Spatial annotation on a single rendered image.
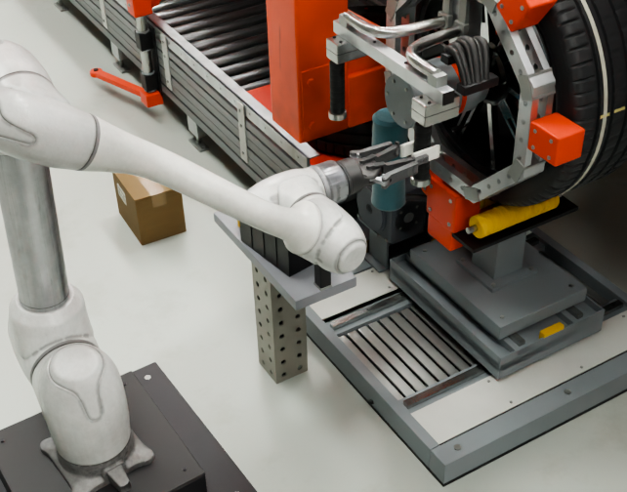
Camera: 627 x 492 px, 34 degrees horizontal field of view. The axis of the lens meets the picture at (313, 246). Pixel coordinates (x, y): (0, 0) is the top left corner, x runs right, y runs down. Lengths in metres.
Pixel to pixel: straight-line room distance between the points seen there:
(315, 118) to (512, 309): 0.73
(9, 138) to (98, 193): 1.97
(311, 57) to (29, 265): 1.03
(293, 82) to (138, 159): 1.01
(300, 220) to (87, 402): 0.54
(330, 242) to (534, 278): 1.08
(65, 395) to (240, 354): 1.00
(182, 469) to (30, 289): 0.48
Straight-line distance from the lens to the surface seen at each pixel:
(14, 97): 1.69
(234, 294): 3.11
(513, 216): 2.54
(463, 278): 2.81
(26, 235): 1.99
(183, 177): 1.81
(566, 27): 2.20
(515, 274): 2.82
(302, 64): 2.69
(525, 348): 2.71
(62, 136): 1.70
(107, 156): 1.75
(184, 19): 4.21
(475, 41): 2.16
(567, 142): 2.18
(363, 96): 2.85
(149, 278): 3.21
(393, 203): 2.59
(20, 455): 2.25
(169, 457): 2.18
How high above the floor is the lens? 1.98
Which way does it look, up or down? 37 degrees down
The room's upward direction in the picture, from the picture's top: 2 degrees counter-clockwise
